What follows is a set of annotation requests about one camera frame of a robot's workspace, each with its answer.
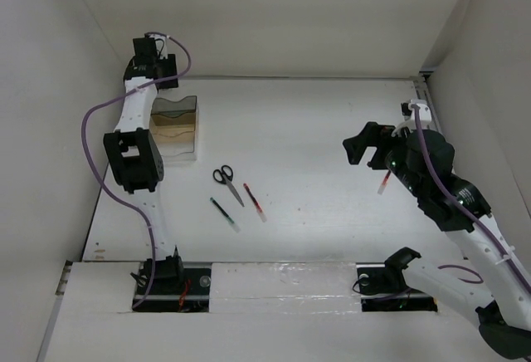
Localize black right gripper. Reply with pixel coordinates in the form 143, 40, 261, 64
343, 120, 426, 198

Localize red pen with orange cap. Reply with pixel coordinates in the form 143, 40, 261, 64
378, 170, 392, 195

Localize red pen clear cap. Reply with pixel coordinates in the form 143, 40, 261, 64
243, 183, 267, 223

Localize black handled scissors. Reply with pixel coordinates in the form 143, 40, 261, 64
212, 164, 245, 207

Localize green pen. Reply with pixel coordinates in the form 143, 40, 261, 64
210, 197, 241, 233

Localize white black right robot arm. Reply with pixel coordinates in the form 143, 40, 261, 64
343, 121, 530, 360

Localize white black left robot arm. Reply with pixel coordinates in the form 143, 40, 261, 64
104, 32, 185, 293

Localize clear tiered organizer box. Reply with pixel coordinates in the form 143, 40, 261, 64
149, 95, 199, 164

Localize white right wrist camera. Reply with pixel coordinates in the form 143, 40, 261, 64
401, 100, 432, 125

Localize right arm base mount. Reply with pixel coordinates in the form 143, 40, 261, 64
352, 263, 438, 312

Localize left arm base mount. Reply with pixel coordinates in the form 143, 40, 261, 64
132, 265, 212, 313

